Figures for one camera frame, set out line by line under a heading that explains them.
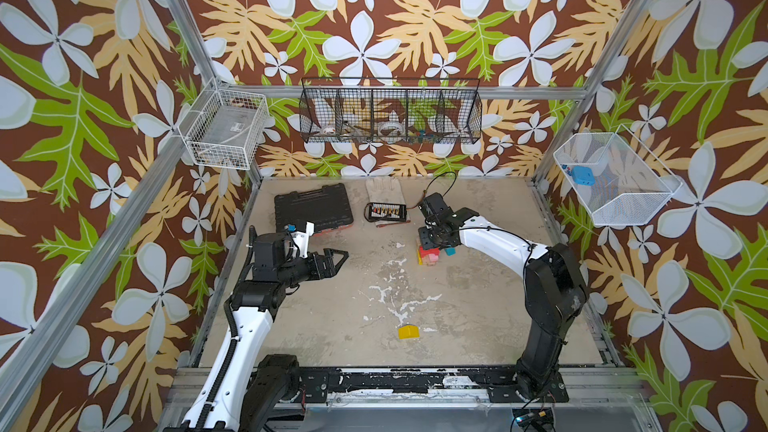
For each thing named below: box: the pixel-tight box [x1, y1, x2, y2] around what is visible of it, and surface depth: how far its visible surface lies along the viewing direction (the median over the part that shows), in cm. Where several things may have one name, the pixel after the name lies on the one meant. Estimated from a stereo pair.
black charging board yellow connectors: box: [364, 202, 407, 222], surface depth 109 cm
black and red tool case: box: [274, 183, 354, 237], surface depth 108 cm
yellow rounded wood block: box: [397, 325, 421, 340], surface depth 84 cm
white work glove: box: [365, 176, 406, 204], surface depth 117 cm
